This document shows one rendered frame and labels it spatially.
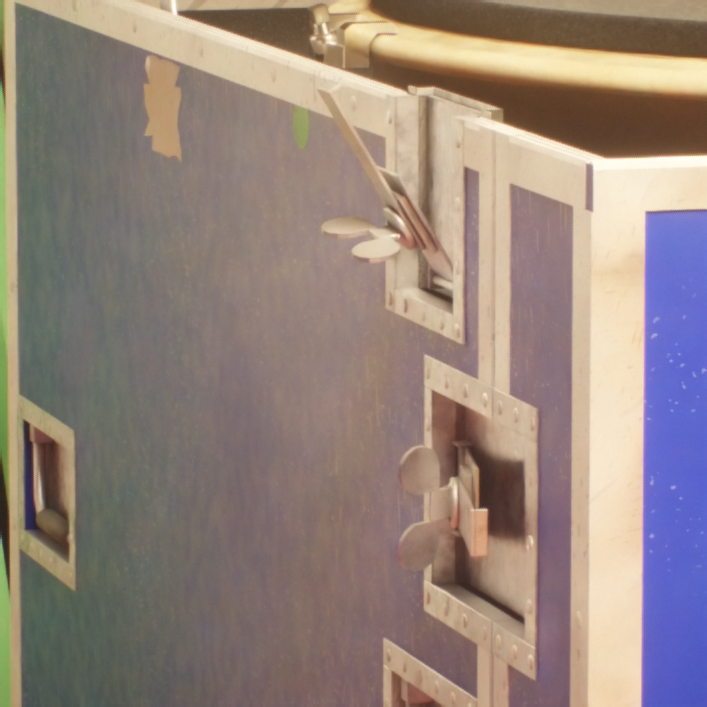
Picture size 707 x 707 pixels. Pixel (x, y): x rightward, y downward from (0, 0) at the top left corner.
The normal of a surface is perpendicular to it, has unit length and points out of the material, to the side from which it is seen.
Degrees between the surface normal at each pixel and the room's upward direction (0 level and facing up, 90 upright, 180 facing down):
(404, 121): 90
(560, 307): 90
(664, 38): 90
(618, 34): 90
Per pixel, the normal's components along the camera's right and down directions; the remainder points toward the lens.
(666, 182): 0.29, 0.15
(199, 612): -0.96, 0.04
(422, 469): 0.61, 0.22
